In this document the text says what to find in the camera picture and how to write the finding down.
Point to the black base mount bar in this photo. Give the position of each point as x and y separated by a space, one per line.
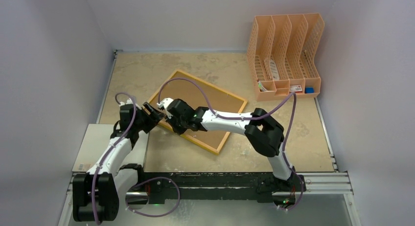
262 187

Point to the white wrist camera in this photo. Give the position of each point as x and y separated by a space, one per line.
164 104
128 102

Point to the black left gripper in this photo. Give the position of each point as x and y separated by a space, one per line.
152 121

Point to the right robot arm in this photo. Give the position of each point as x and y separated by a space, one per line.
263 132

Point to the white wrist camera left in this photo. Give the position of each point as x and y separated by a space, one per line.
128 102

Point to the orange plastic file organizer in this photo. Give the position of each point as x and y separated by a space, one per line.
292 42

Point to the blue small object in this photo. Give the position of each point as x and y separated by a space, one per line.
309 90

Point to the red white small box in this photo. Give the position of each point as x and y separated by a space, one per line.
296 88

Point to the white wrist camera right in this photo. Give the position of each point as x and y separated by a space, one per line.
164 104

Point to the white label card in organizer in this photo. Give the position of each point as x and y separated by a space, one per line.
272 68

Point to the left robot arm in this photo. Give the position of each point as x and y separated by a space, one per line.
96 193

